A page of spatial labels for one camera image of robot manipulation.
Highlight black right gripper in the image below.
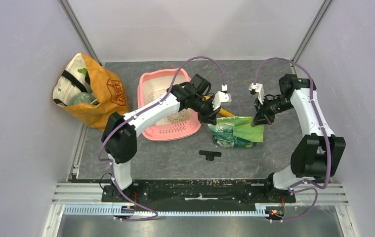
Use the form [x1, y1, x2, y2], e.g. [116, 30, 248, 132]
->
[251, 94, 294, 126]

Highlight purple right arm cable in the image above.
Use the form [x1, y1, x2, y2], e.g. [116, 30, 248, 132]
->
[254, 57, 333, 224]

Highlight beige cat litter pile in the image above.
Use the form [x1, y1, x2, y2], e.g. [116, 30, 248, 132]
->
[143, 88, 193, 126]

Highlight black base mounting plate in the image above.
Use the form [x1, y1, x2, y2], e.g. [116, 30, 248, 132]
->
[101, 179, 296, 212]

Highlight white slotted cable duct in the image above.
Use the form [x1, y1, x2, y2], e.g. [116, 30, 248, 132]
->
[63, 204, 286, 217]

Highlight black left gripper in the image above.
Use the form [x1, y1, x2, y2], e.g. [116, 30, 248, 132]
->
[190, 95, 220, 125]

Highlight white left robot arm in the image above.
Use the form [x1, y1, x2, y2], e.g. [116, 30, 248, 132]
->
[100, 74, 231, 202]

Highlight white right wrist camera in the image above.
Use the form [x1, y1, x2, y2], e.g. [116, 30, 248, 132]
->
[249, 82, 265, 104]

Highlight pink plastic litter box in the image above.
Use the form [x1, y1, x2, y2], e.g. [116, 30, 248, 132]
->
[137, 69, 201, 141]

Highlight green cat litter bag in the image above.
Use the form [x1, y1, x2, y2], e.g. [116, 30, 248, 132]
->
[208, 116, 264, 148]

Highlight yellow plastic scoop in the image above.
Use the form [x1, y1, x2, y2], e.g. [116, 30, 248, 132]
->
[218, 109, 234, 117]

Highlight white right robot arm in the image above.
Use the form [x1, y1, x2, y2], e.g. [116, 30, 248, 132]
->
[249, 74, 346, 202]

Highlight orange paper tote bag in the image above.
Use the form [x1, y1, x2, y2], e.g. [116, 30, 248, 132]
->
[52, 52, 129, 131]

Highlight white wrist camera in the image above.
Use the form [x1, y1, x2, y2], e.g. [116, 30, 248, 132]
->
[212, 84, 232, 111]
[249, 82, 265, 104]

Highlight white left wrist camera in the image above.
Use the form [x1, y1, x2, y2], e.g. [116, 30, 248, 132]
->
[212, 84, 232, 111]

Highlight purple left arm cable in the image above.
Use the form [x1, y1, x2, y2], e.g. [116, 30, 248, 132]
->
[97, 56, 229, 223]

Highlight black bag clip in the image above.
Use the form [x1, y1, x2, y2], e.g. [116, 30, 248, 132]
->
[199, 150, 222, 161]

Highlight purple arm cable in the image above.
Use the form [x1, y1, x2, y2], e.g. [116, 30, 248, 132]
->
[254, 57, 333, 224]
[97, 56, 229, 223]

